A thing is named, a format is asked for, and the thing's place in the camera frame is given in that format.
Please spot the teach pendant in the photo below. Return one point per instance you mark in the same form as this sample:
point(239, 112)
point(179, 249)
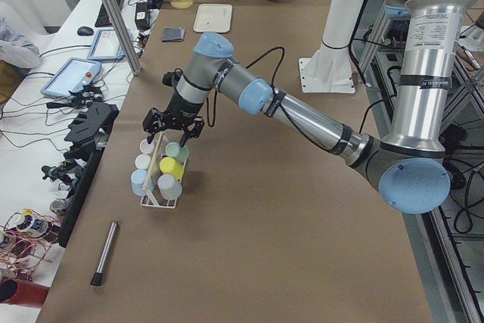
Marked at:
point(105, 47)
point(72, 77)

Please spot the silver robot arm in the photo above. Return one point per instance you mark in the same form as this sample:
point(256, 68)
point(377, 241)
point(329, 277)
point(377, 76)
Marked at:
point(404, 162)

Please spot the pink cup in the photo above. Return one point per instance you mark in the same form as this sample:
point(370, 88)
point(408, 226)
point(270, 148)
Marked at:
point(147, 148)

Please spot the black computer mouse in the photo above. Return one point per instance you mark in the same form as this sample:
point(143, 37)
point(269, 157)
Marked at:
point(85, 31)

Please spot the white cup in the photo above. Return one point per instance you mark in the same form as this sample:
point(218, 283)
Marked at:
point(142, 161)

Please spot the teach pendant near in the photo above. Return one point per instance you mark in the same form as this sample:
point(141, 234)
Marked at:
point(72, 77)

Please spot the aluminium frame post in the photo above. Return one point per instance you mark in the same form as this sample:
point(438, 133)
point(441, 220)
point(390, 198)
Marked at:
point(120, 28)

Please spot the teach pendant far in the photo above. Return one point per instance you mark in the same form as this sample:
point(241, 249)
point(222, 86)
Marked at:
point(105, 47)

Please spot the metal rod with black tip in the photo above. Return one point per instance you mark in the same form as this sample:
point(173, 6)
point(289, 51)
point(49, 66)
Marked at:
point(98, 276)

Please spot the copper wire basket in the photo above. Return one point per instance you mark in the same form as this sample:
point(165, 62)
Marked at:
point(22, 256)

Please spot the grey folded cloth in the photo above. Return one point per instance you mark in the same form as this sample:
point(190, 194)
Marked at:
point(173, 34)

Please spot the yellow cup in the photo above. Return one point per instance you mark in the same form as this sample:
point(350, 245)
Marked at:
point(170, 166)

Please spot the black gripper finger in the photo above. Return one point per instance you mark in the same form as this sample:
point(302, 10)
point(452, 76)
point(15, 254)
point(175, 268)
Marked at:
point(188, 134)
point(151, 133)

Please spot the green cup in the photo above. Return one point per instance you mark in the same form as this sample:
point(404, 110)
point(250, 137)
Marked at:
point(177, 152)

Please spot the cream rectangular tray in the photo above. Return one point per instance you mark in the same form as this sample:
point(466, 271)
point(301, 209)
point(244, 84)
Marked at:
point(213, 18)

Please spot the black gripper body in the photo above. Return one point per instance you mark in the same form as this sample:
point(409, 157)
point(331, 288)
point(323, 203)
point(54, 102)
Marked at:
point(178, 108)

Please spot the white pillar mount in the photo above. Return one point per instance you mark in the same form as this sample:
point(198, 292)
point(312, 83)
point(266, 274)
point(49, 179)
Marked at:
point(329, 69)

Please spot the white cup rack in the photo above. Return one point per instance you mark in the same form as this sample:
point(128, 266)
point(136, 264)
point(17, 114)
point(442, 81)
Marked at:
point(153, 198)

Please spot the blue cup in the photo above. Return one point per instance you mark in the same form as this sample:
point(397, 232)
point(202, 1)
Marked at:
point(137, 181)

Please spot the labelled plastic bottle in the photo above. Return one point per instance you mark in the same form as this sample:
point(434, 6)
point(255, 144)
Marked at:
point(30, 224)

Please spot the black bracket stand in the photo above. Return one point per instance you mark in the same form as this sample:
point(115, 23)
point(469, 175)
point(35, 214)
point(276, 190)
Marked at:
point(81, 160)

